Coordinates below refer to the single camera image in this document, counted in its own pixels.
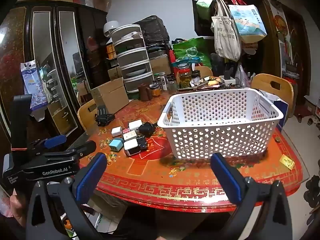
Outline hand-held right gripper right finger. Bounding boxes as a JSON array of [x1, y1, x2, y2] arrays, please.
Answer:
[[182, 153, 293, 240]]

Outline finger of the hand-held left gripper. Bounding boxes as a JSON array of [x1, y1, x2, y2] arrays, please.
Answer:
[[30, 134, 67, 155], [49, 140, 97, 165]]

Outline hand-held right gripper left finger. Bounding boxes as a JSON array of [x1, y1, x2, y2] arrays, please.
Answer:
[[25, 152, 107, 240]]

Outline light blue wall charger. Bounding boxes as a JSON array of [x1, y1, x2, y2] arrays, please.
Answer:
[[109, 138, 125, 153]]

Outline white perforated plastic basket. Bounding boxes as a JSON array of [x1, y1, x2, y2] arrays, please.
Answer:
[[157, 87, 284, 159]]

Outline black toy car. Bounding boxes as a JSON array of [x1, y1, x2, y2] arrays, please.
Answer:
[[136, 135, 148, 151]]

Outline black wall charger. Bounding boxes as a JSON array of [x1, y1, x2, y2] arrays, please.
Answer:
[[138, 122, 156, 137]]

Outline person's left hand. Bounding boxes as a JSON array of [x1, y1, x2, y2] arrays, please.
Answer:
[[9, 191, 27, 228]]

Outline black folding phone holder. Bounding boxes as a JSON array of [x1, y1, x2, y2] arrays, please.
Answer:
[[94, 105, 116, 127]]

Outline open cardboard box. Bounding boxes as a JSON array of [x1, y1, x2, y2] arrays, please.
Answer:
[[90, 77, 130, 114]]

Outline blue and white plastic bag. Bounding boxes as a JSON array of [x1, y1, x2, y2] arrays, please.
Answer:
[[20, 60, 49, 110]]

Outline gold foil packet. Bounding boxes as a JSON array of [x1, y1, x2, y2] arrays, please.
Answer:
[[279, 154, 295, 170]]

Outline brown ceramic jug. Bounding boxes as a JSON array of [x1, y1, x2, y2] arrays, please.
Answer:
[[138, 83, 153, 102]]

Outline white paper bag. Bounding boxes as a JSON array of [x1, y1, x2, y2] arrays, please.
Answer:
[[260, 90, 289, 130]]

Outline dark wooden cabinet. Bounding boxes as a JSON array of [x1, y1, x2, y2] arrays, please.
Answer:
[[0, 0, 108, 140]]

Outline white power strip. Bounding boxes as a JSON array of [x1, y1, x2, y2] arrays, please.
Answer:
[[219, 70, 237, 84]]

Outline clear plastic bag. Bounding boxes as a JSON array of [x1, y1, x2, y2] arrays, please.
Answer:
[[235, 64, 251, 88]]

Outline empty glass jar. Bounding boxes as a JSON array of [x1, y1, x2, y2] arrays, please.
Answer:
[[167, 76, 178, 92]]

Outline pickle jar with red lid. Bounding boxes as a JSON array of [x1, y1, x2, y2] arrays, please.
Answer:
[[178, 63, 192, 88]]

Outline white fan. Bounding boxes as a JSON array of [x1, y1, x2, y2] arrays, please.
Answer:
[[103, 21, 121, 39]]

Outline green shopping bag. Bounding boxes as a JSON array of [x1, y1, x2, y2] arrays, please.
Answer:
[[172, 37, 213, 69]]

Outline black bag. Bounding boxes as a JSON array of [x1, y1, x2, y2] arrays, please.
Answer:
[[132, 15, 170, 47]]

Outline beige canvas tote bag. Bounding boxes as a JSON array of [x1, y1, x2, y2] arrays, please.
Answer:
[[211, 0, 242, 62]]

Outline blue printed tote bag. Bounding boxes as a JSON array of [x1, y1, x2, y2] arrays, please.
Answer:
[[228, 4, 267, 43]]

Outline green paper bag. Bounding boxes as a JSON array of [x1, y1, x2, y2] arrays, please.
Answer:
[[196, 0, 217, 20]]

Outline wall calendar poster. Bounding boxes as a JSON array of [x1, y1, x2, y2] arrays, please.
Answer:
[[265, 0, 288, 78]]

